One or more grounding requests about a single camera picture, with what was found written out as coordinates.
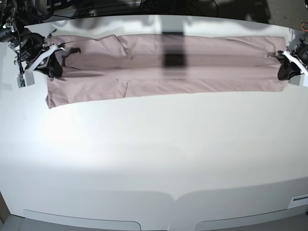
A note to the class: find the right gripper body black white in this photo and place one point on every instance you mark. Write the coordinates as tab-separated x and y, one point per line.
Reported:
32	50

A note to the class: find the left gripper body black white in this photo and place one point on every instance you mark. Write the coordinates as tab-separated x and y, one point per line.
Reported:
298	58

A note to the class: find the pink T-shirt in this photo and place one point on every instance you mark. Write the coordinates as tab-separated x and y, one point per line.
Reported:
115	67

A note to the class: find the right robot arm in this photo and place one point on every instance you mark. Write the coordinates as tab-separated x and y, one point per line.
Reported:
16	14

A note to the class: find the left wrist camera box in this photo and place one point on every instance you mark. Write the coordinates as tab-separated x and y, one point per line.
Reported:
296	80

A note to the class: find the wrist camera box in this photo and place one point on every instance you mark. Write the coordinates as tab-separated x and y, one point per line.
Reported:
296	80
26	79

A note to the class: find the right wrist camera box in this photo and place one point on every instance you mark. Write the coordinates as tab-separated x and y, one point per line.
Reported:
26	79

